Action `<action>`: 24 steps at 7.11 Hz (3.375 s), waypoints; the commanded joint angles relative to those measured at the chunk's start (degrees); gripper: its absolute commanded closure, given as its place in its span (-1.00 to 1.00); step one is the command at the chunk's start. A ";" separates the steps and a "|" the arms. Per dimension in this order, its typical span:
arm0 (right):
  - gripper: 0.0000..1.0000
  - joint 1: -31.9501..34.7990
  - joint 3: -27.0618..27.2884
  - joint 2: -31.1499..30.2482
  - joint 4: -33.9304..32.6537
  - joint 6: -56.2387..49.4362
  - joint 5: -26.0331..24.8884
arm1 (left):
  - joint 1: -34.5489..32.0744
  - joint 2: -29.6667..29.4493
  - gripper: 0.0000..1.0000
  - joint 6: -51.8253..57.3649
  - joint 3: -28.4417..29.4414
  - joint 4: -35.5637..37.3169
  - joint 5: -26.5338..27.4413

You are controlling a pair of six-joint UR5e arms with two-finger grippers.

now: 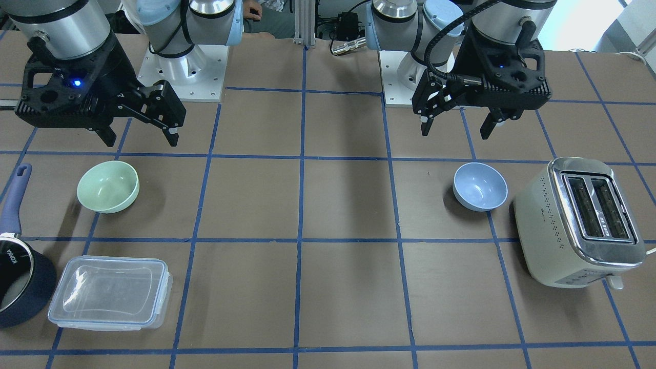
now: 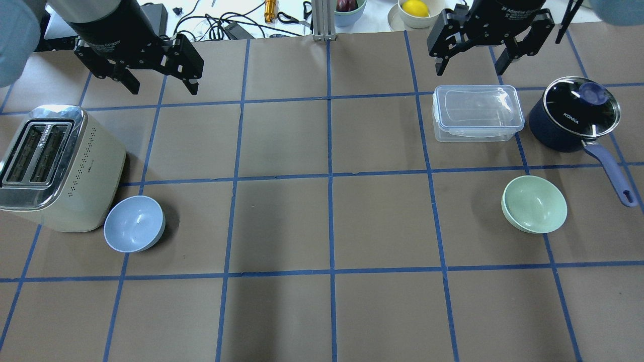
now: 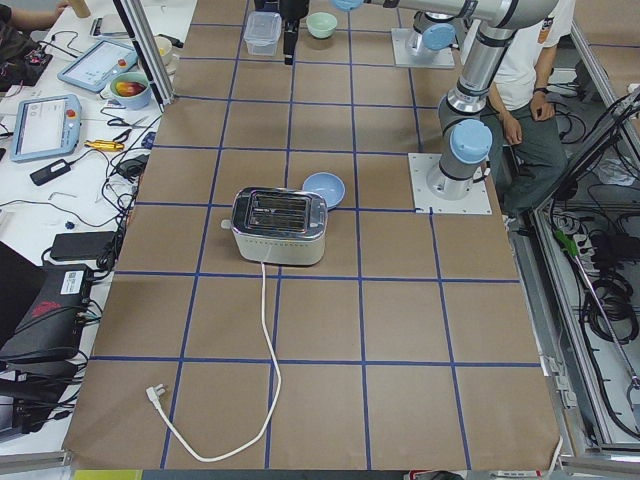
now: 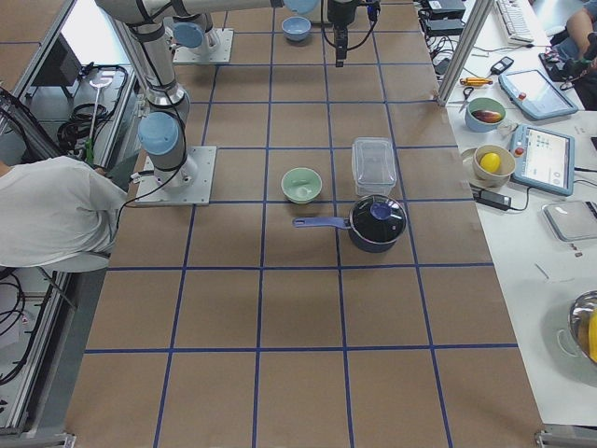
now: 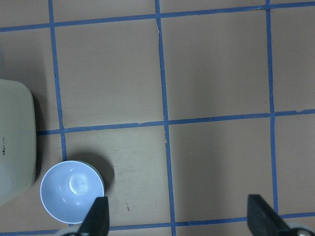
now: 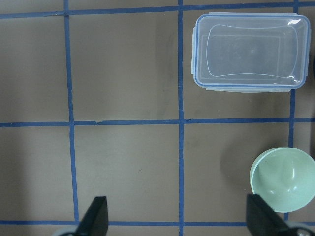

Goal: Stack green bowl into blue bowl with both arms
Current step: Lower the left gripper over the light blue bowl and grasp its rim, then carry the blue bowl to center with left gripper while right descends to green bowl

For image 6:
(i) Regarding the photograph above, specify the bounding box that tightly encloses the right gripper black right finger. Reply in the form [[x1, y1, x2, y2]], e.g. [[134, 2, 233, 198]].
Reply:
[[246, 194, 298, 236]]

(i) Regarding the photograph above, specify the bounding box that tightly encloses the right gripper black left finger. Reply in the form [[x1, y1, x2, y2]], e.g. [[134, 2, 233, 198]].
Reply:
[[75, 196, 109, 236]]

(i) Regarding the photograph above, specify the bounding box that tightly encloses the green bowl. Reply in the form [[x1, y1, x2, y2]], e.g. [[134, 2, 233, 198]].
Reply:
[[249, 147, 315, 213]]

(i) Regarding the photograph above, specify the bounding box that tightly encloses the clear plastic container blue rim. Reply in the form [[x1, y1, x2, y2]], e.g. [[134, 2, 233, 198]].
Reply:
[[191, 12, 311, 93]]

